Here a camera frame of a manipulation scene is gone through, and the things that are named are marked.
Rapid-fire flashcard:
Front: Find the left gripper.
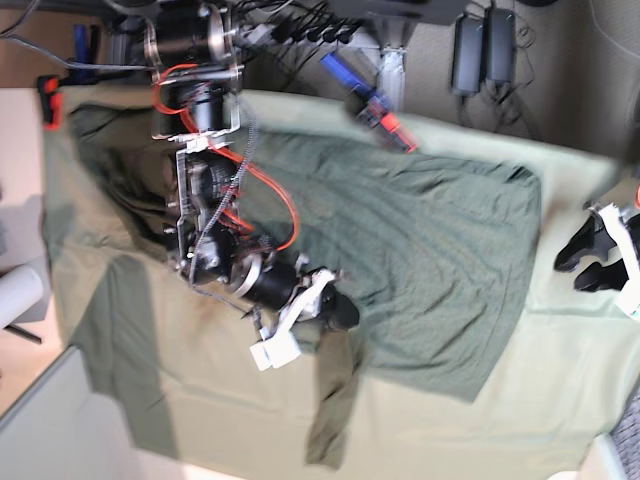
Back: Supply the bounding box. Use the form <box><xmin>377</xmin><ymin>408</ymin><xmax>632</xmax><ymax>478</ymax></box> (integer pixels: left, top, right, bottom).
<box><xmin>554</xmin><ymin>203</ymin><xmax>639</xmax><ymax>293</ymax></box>

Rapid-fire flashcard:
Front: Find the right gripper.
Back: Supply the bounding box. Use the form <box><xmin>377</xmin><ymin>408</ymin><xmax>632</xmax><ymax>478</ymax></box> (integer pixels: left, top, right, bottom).
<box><xmin>239</xmin><ymin>254</ymin><xmax>360</xmax><ymax>341</ymax></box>

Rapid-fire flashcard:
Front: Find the green long-sleeve T-shirt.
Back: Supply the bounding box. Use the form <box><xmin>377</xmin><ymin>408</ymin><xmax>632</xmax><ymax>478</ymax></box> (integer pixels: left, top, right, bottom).
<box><xmin>75</xmin><ymin>131</ymin><xmax>540</xmax><ymax>470</ymax></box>

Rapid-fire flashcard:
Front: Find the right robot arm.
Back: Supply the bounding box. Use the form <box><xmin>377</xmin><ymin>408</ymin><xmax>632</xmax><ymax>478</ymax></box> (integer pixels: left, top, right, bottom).
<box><xmin>144</xmin><ymin>1</ymin><xmax>360</xmax><ymax>340</ymax></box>

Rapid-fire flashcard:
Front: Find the light green table cloth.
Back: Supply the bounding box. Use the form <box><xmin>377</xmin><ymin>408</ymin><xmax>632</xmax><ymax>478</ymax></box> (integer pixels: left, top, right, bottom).
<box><xmin>44</xmin><ymin>86</ymin><xmax>639</xmax><ymax>479</ymax></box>

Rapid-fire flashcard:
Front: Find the blue orange bar clamp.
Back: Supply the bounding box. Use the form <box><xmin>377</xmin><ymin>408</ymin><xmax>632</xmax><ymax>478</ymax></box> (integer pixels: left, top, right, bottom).
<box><xmin>320</xmin><ymin>53</ymin><xmax>417</xmax><ymax>154</ymax></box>

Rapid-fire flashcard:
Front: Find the black power adapter brick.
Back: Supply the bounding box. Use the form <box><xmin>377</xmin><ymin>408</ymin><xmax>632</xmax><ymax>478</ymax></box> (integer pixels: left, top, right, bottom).
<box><xmin>451</xmin><ymin>15</ymin><xmax>484</xmax><ymax>97</ymax></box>

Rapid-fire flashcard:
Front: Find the aluminium table leg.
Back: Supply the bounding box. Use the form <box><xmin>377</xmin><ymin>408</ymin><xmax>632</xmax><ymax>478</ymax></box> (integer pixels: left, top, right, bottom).
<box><xmin>374</xmin><ymin>18</ymin><xmax>416</xmax><ymax>111</ymax></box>

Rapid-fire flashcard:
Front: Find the white foam board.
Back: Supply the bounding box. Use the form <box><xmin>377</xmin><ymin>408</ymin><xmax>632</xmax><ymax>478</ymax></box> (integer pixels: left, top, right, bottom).
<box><xmin>1</xmin><ymin>347</ymin><xmax>142</xmax><ymax>479</ymax></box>

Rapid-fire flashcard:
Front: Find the white paper roll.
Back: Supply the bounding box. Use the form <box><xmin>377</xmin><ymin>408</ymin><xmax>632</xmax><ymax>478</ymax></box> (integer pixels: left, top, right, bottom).
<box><xmin>0</xmin><ymin>265</ymin><xmax>44</xmax><ymax>329</ymax></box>

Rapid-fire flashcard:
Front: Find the red black corner clamp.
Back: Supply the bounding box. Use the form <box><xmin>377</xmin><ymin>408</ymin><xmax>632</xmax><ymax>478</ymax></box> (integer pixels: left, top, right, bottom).
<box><xmin>36</xmin><ymin>75</ymin><xmax>62</xmax><ymax>131</ymax></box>

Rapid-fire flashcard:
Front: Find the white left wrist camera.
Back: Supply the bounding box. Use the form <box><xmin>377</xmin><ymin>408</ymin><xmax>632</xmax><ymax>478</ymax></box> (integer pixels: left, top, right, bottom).
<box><xmin>616</xmin><ymin>285</ymin><xmax>639</xmax><ymax>321</ymax></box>

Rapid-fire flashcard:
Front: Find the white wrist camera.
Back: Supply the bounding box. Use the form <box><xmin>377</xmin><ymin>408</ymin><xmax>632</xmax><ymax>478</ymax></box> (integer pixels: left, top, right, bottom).
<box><xmin>616</xmin><ymin>285</ymin><xmax>639</xmax><ymax>321</ymax></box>
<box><xmin>249</xmin><ymin>332</ymin><xmax>301</xmax><ymax>371</ymax></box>

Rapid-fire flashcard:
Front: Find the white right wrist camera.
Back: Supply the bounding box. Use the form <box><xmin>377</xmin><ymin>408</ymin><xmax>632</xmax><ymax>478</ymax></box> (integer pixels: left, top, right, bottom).
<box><xmin>249</xmin><ymin>332</ymin><xmax>301</xmax><ymax>371</ymax></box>

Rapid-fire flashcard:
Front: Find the blue handled clamp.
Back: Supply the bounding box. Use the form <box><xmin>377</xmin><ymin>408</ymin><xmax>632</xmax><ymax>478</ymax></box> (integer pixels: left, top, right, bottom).
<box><xmin>67</xmin><ymin>24</ymin><xmax>102</xmax><ymax>85</ymax></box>

